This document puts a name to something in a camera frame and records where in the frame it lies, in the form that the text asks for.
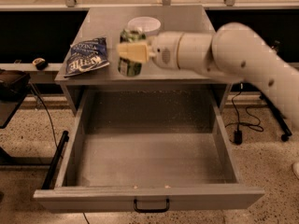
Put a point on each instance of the black chair at left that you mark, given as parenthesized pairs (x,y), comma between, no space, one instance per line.
(14,85)

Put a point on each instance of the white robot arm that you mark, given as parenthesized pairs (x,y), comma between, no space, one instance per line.
(233,54)

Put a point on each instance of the black drawer handle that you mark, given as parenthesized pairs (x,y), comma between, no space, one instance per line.
(148,207)

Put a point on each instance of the blue chip bag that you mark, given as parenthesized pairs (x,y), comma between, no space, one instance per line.
(87,56)

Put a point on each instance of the green soda can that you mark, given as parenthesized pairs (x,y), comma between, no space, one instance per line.
(126,67)

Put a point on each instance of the black tape measure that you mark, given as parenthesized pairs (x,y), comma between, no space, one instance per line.
(40,63)

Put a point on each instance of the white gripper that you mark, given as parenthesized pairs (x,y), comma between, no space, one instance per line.
(164,50)

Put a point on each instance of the black bar on floor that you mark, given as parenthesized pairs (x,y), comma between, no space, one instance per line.
(55,160)

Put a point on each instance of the black cart leg with caster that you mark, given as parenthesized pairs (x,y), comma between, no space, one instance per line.
(279,117)

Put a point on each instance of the open grey top drawer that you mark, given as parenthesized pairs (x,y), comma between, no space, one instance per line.
(149,146)

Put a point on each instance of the white bowl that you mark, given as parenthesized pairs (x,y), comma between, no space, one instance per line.
(147,25)

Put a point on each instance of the grey drawer cabinet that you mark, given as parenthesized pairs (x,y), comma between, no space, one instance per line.
(109,22)

